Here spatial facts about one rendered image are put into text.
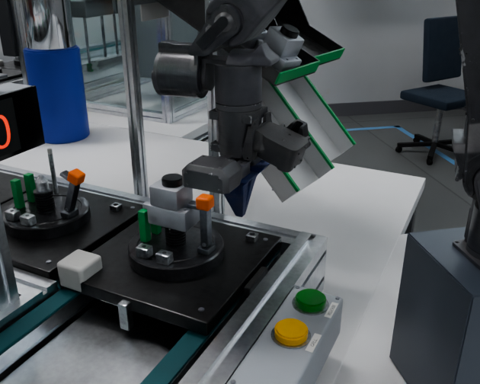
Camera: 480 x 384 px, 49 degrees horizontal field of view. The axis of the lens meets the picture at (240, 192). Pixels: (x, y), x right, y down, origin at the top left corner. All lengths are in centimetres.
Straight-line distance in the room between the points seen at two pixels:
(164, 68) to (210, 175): 15
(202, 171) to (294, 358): 24
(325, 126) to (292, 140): 51
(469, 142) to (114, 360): 49
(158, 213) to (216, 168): 18
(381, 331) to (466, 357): 23
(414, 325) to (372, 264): 31
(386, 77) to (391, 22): 48
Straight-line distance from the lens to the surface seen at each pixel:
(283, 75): 86
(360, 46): 499
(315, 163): 101
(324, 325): 68
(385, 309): 90
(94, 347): 74
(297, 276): 77
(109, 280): 76
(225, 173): 59
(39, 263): 83
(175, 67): 65
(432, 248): 67
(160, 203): 74
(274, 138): 63
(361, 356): 80
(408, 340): 74
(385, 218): 118
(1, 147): 64
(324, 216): 116
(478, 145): 60
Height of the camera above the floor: 138
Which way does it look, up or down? 24 degrees down
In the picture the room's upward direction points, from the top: straight up
